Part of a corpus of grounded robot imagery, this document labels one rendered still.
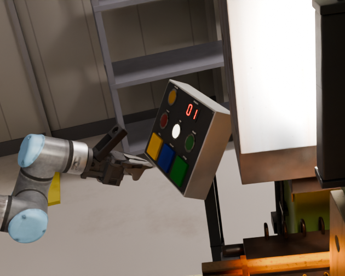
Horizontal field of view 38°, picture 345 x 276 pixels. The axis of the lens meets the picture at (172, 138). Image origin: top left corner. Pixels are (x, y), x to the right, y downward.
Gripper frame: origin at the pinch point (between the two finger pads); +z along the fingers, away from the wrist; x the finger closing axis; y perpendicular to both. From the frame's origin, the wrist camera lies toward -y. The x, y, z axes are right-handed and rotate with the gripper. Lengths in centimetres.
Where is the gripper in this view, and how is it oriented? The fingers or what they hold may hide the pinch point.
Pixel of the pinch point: (149, 163)
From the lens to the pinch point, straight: 149.2
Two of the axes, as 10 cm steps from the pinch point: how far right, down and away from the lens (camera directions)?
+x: 4.0, 3.7, -8.4
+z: 8.5, 1.8, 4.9
